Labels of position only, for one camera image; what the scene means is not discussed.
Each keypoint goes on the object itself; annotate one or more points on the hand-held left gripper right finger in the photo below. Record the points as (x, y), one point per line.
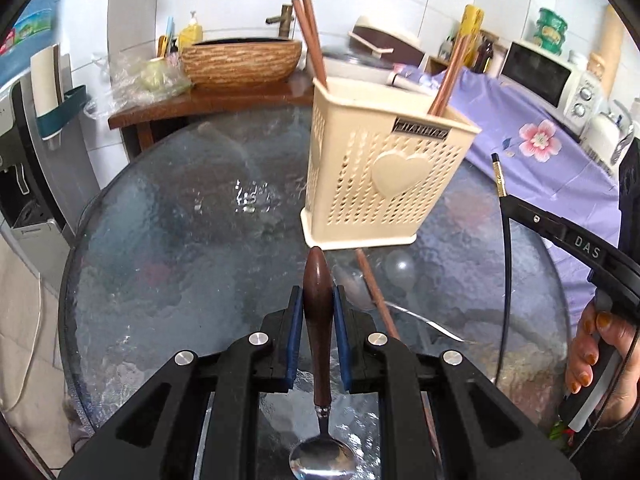
(341, 340)

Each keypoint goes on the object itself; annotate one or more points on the person's right hand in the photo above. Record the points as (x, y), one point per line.
(587, 340)

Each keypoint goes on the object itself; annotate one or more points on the clear plastic bag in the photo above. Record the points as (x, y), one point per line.
(150, 80)

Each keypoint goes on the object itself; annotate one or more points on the water dispenser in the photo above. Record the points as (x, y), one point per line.
(30, 160)

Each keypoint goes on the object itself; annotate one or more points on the brown white rice cooker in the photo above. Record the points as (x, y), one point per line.
(395, 45)

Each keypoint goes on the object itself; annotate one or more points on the wooden side table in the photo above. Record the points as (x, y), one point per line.
(200, 102)

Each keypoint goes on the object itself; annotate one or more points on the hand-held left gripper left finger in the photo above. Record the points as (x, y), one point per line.
(295, 340)

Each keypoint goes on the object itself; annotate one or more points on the brown wooden chopstick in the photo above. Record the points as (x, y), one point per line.
(442, 77)
(456, 75)
(317, 35)
(377, 295)
(310, 45)

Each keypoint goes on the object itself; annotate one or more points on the teal plastic holder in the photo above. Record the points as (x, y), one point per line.
(65, 110)

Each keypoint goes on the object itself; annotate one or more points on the brown glass bottle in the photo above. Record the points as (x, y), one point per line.
(485, 57)

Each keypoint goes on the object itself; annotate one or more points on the cream plastic utensil holder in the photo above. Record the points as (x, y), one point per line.
(360, 195)

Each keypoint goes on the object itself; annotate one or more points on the white thermos jug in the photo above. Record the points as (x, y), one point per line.
(602, 135)

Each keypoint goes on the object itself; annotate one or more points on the clear plastic spoon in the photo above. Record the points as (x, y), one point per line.
(400, 270)

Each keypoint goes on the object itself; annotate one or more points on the yellow soap dispenser bottle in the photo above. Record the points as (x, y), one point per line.
(190, 35)

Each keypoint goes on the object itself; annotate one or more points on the small wooden box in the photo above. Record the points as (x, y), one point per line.
(437, 66)

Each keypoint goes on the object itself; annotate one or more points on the black chopstick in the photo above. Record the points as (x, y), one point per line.
(506, 260)

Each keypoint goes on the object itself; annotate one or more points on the blue water jug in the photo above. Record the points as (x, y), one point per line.
(30, 25)

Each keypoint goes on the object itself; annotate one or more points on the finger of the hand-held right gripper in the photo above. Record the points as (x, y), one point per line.
(530, 220)

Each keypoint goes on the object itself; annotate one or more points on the white cup tube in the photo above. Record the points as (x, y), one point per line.
(47, 80)

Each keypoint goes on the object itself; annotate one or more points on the white paper roll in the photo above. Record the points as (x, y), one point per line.
(407, 79)

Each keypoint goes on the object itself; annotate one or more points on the all-metal spoon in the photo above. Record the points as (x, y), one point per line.
(352, 287)

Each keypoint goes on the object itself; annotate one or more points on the small clear bottle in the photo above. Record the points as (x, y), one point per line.
(446, 49)

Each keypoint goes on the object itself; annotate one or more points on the woven basin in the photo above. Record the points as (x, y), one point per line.
(240, 65)

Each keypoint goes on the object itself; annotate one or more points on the person's right forearm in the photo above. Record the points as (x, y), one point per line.
(605, 440)

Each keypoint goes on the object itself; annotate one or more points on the bamboo faucet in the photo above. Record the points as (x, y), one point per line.
(286, 20)

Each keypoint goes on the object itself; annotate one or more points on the white microwave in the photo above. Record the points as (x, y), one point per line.
(535, 75)

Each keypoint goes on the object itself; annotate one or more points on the yellow wrap roll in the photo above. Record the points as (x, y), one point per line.
(474, 20)

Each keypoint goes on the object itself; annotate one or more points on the tan lidded jar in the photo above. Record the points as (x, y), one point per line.
(596, 66)

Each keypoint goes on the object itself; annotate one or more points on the purple floral cloth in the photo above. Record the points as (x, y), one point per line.
(550, 170)

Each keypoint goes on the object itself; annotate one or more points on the blue toothbrush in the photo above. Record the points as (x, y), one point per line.
(170, 35)

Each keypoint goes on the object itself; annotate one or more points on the tall paper cup stack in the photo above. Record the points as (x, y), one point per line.
(612, 45)

